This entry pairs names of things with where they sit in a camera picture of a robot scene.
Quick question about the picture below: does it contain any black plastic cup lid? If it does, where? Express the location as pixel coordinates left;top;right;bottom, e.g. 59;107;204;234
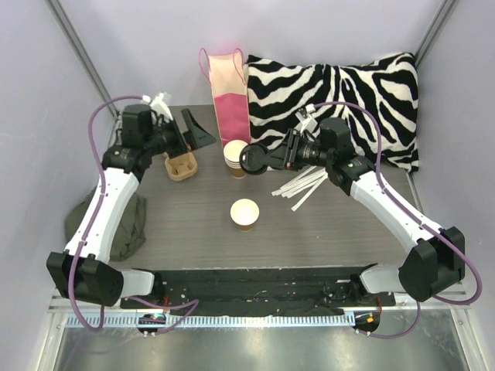
240;143;268;175

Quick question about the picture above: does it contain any single brown paper cup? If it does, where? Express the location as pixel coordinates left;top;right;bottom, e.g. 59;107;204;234
230;199;260;231

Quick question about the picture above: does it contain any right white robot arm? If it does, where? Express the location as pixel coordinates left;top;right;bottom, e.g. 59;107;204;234
261;118;466;305

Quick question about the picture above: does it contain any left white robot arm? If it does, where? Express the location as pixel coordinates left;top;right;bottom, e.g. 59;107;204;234
46;103;216;308

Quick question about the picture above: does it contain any brown pulp cup carrier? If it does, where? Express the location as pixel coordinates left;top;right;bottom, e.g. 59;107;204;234
165;151;198;182

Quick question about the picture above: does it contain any stack of paper cups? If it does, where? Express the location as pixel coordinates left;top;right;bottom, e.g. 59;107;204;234
223;140;248;179

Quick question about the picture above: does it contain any white wrapped straw long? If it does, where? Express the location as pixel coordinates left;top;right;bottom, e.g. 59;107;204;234
291;174;328;212

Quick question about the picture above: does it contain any pink paper gift bag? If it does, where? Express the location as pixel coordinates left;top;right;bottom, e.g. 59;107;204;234
198;48;251;148

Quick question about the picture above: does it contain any zebra print pillow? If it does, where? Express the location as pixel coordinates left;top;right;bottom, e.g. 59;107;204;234
244;53;419;172

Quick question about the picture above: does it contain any olive green cloth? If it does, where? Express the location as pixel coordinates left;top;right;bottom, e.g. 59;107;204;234
64;189;147;262

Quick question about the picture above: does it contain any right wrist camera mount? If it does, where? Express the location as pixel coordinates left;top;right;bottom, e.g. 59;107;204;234
295;104;318;134

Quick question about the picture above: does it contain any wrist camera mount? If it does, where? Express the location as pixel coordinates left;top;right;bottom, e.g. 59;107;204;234
142;92;173;123
295;104;318;134

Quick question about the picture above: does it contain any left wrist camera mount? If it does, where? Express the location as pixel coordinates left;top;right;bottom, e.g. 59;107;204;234
142;92;173;123

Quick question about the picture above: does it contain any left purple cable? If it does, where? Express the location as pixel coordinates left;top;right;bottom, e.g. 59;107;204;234
67;94;200;335

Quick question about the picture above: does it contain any purple cable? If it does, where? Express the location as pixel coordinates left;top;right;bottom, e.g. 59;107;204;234
309;102;484;341
67;94;200;335

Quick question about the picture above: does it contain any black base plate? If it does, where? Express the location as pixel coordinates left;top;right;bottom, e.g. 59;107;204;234
119;266;395;314

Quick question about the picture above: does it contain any aluminium rail frame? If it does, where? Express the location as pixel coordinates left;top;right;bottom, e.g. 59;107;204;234
394;284;468;309

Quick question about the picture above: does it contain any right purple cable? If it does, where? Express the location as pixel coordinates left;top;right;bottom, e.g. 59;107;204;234
309;102;484;341

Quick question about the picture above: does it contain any white slotted cable duct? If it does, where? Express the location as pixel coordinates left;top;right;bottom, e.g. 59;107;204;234
64;312;356;328

